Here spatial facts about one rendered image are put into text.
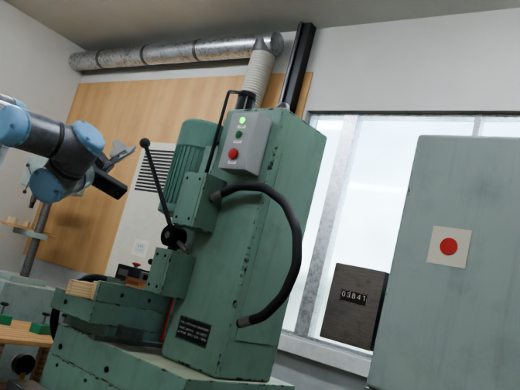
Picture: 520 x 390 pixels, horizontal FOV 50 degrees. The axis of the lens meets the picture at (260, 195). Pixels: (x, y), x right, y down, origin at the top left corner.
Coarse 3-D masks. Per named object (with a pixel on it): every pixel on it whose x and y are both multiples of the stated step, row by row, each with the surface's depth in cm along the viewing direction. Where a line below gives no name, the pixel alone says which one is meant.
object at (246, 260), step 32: (224, 128) 160; (288, 128) 149; (288, 160) 149; (320, 160) 161; (256, 192) 145; (288, 192) 150; (224, 224) 149; (256, 224) 142; (288, 224) 151; (224, 256) 145; (256, 256) 142; (288, 256) 152; (192, 288) 149; (224, 288) 142; (256, 288) 143; (224, 320) 139; (192, 352) 142; (224, 352) 137; (256, 352) 146
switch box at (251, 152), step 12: (252, 120) 145; (264, 120) 146; (228, 132) 149; (252, 132) 144; (264, 132) 146; (228, 144) 148; (240, 144) 145; (252, 144) 143; (264, 144) 146; (240, 156) 144; (252, 156) 143; (228, 168) 145; (240, 168) 143; (252, 168) 144
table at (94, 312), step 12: (60, 288) 161; (60, 300) 159; (72, 300) 155; (84, 300) 152; (72, 312) 154; (84, 312) 150; (96, 312) 149; (108, 312) 152; (120, 312) 155; (132, 312) 158; (144, 312) 161; (156, 312) 165; (108, 324) 153; (132, 324) 159; (144, 324) 162; (156, 324) 165; (168, 324) 169
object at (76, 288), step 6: (72, 282) 147; (78, 282) 148; (84, 282) 150; (72, 288) 147; (78, 288) 149; (84, 288) 150; (90, 288) 151; (72, 294) 147; (78, 294) 149; (84, 294) 150
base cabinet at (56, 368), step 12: (48, 360) 162; (60, 360) 158; (48, 372) 160; (60, 372) 156; (72, 372) 153; (84, 372) 150; (48, 384) 158; (60, 384) 155; (72, 384) 151; (84, 384) 148; (96, 384) 145; (108, 384) 142
